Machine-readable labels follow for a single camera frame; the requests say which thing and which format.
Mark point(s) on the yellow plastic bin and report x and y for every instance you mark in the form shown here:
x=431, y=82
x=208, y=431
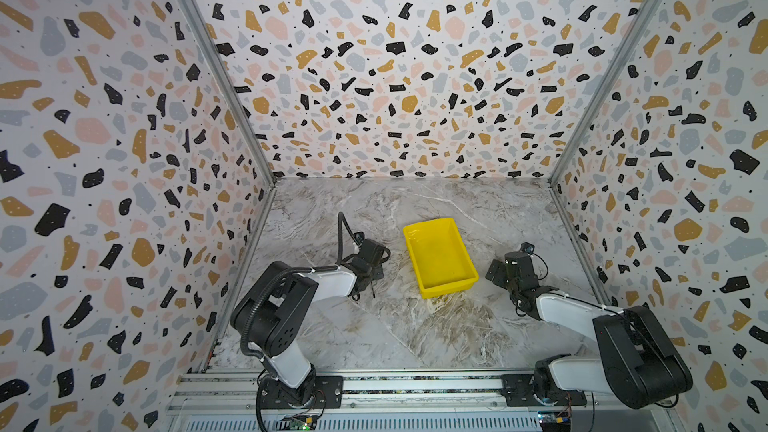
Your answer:
x=439, y=257

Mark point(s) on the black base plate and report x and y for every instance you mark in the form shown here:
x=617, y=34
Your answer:
x=324, y=391
x=522, y=390

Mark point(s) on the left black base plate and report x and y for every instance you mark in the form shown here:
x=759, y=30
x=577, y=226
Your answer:
x=324, y=391

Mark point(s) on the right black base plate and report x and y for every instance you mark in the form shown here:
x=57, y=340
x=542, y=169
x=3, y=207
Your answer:
x=522, y=390

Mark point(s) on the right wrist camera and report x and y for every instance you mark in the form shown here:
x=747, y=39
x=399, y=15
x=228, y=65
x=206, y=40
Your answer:
x=528, y=248

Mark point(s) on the right aluminium corner post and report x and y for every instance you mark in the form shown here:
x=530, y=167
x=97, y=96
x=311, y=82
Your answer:
x=623, y=55

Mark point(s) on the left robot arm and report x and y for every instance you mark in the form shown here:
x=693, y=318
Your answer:
x=269, y=316

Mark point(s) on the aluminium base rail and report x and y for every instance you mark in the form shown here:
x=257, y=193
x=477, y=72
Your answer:
x=400, y=400

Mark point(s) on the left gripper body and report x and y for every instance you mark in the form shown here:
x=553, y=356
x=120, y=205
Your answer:
x=374, y=274

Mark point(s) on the aluminium corner post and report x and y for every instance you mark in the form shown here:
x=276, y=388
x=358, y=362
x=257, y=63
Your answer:
x=209, y=51
x=623, y=55

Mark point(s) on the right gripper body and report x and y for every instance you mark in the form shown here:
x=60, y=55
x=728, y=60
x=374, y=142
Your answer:
x=504, y=273

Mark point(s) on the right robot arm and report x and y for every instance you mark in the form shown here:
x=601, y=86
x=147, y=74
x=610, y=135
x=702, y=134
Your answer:
x=636, y=360

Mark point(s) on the left aluminium corner post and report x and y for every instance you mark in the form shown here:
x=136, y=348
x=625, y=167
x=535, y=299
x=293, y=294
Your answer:
x=209, y=51

